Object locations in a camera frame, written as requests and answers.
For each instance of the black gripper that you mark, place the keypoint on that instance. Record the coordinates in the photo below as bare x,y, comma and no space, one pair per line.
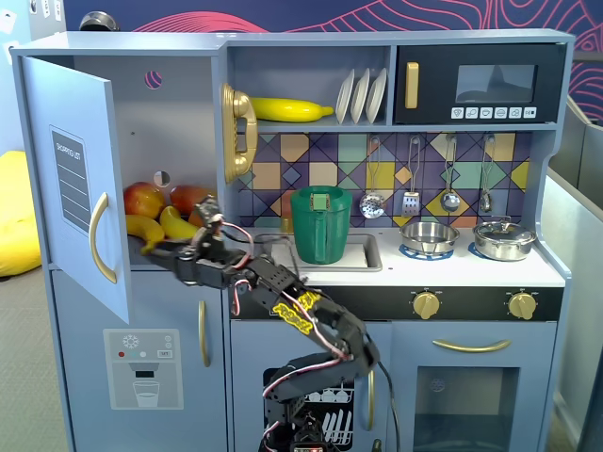
185,267

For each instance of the blue cabinet door shopping list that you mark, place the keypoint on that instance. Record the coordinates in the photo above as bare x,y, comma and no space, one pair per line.
61,103

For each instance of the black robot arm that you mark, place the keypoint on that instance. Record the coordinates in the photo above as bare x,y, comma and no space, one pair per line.
344,325

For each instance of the blue fridge door ice dispenser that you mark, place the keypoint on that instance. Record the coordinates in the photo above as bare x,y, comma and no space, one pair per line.
165,311

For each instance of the dishwasher door with dish print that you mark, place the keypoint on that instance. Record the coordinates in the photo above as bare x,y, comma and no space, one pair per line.
249,343

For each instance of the blue oven door with window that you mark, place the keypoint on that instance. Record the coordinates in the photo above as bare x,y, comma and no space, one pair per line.
410,348

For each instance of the black microwave door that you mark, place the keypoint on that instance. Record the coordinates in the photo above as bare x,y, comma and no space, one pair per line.
433,61

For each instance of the short yellow toy banana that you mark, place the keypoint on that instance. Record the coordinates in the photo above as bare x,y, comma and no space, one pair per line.
141,228
174,226

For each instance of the red toy mango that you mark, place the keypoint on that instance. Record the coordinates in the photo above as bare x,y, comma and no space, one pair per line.
186,198

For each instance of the red yellow toy apple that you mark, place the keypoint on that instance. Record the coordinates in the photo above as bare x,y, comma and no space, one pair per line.
141,200

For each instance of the green plastic pitcher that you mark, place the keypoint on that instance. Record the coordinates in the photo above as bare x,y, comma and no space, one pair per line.
320,235

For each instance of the yellow beanbag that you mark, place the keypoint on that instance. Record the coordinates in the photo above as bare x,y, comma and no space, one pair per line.
14,212

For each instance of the gold toy telephone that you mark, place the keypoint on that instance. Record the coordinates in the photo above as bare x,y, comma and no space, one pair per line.
240,103

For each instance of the long yellow toy banana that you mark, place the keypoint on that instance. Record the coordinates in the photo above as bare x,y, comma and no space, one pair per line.
287,109

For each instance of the grey toy sink basin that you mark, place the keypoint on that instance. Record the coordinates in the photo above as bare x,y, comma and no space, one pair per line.
369,254

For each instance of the metal slotted spoon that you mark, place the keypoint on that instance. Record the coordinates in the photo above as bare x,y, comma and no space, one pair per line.
373,206

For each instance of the white toy plate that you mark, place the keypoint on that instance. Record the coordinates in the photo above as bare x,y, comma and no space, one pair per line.
360,96
344,96
377,94

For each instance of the black round object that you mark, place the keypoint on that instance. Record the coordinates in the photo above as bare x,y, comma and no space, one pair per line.
96,21

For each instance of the metal slotted spatula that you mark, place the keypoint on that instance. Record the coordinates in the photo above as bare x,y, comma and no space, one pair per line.
411,203

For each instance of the blue toy kitchen body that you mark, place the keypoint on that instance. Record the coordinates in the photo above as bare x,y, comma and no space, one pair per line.
306,37

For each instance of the metal pan without lid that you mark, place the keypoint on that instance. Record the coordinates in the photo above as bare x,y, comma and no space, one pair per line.
428,235

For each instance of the gold stove knob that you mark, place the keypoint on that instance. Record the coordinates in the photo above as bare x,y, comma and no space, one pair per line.
521,306
426,306

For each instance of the metal ladle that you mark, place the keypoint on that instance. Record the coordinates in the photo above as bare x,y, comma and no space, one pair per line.
450,201

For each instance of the metal whisk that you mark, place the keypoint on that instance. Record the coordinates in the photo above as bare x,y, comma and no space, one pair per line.
486,202

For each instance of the metal pot with lid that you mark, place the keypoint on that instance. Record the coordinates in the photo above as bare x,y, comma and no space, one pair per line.
504,245

